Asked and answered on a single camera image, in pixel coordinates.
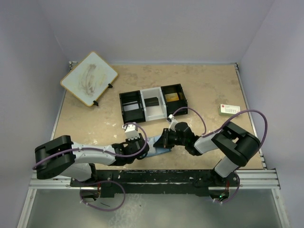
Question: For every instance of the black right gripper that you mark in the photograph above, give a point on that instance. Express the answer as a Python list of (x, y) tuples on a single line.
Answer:
[(166, 137)]

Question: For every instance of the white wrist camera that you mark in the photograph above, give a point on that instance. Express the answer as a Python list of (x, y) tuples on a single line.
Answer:
[(131, 131), (172, 122)]

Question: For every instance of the gold card in tray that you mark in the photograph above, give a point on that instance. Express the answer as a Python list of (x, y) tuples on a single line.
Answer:
[(172, 97)]

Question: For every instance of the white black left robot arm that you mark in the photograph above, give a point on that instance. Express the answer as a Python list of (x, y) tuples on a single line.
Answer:
[(62, 156)]

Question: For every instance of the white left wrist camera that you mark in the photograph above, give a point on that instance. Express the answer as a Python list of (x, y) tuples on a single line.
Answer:
[(131, 131)]

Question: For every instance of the white card in tray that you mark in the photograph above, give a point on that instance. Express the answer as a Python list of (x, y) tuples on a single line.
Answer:
[(130, 107)]

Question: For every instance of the black card in tray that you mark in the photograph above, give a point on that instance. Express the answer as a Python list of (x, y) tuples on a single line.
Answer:
[(153, 101)]

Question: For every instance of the black and white tray organizer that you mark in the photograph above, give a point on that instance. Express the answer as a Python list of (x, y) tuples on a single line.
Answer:
[(162, 111)]

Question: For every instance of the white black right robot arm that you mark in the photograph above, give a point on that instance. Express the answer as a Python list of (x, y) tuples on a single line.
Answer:
[(238, 145)]

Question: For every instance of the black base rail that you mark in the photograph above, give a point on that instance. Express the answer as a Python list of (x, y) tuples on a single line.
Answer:
[(201, 183)]

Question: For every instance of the yellow-framed whiteboard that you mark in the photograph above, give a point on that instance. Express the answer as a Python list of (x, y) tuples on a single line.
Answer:
[(89, 79)]

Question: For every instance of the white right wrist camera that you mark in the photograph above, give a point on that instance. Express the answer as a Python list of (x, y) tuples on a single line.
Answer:
[(172, 122)]

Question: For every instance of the blue leather card holder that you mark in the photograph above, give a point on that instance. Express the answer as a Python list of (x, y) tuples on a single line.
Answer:
[(152, 150)]

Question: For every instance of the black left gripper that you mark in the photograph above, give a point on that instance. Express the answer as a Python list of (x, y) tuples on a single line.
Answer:
[(140, 145)]

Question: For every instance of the small white card box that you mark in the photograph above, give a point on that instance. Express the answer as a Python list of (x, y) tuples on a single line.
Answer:
[(228, 110)]

